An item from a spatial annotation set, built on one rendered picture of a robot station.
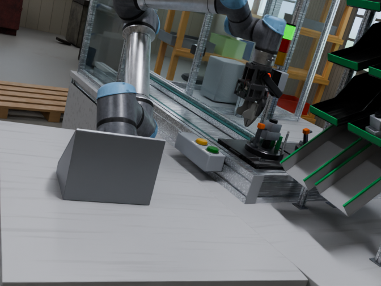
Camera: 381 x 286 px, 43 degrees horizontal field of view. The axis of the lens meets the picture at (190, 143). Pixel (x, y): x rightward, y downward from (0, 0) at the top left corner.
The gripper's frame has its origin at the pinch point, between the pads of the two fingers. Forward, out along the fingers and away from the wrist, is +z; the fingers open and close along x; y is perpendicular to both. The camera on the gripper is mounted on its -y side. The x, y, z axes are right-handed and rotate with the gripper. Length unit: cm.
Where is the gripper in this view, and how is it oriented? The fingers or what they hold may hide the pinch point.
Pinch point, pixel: (249, 123)
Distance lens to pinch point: 162.5
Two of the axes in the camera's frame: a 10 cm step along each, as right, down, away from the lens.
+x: 5.1, 3.8, -7.7
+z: -2.5, 9.2, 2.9
